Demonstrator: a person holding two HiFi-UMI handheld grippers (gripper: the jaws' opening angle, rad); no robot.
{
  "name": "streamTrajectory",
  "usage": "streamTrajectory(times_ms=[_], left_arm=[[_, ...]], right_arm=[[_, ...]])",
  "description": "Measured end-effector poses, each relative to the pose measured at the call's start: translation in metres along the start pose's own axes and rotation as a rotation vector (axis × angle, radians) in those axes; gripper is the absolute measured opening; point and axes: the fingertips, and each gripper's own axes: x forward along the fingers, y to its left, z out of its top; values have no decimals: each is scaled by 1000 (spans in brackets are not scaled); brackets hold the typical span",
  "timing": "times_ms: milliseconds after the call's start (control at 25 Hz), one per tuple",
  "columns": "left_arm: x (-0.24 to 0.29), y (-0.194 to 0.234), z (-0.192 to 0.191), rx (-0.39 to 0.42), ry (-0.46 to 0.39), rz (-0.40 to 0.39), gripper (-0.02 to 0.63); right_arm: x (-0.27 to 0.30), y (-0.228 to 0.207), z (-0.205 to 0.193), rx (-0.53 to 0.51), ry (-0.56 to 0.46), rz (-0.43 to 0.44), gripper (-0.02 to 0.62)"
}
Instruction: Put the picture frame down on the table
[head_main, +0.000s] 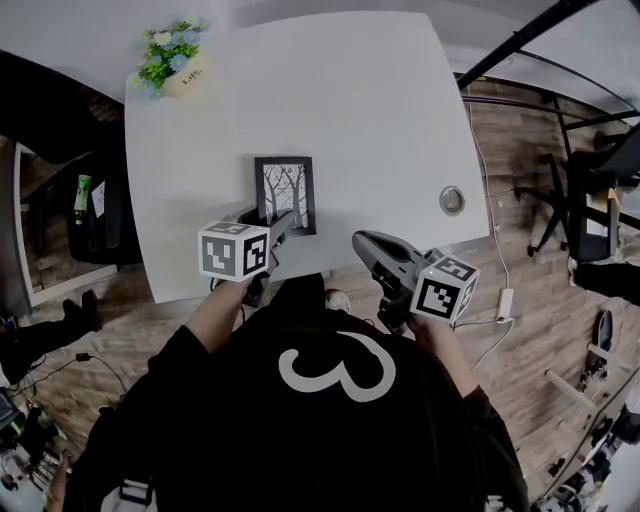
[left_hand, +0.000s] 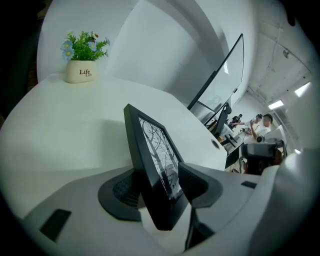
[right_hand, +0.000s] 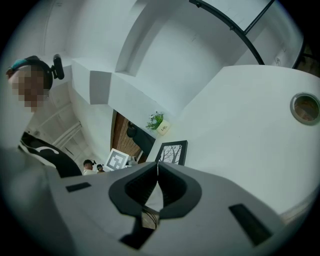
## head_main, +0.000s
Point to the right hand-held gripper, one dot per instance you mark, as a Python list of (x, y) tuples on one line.
[(440, 295)]

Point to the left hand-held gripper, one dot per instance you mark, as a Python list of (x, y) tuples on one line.
[(220, 252)]

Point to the black framed tree picture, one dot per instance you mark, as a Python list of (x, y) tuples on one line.
[(287, 190)]

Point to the another person's forearm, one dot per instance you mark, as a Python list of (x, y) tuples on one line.
[(57, 480)]

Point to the person's right forearm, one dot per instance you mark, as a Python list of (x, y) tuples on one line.
[(440, 355)]

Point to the person's left forearm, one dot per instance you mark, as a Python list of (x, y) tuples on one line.
[(215, 320)]

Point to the person's white shoe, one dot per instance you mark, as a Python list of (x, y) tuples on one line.
[(338, 301)]

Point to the person's black trouser leg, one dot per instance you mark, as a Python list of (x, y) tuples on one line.
[(300, 295)]

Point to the white power strip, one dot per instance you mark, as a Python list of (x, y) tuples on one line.
[(505, 302)]

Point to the potted plant in cream pot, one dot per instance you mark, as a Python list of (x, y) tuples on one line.
[(187, 80)]

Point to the white paper note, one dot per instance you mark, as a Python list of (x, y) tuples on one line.
[(99, 200)]

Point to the green bottle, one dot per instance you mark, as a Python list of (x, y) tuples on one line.
[(82, 200)]

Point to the black mesh office chair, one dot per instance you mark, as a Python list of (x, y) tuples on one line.
[(590, 245)]

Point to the person's black printed shirt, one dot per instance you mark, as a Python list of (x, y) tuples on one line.
[(250, 425)]

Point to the white and tan papers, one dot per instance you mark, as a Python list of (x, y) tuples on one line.
[(595, 227)]

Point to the white table with equipment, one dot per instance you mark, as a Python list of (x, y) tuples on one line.
[(570, 390)]

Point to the dark skateboard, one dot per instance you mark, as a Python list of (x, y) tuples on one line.
[(606, 330)]

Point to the grey table with white legs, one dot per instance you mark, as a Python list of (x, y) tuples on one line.
[(15, 280)]

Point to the whiteboard on black stand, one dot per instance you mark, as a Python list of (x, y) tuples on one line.
[(595, 45)]

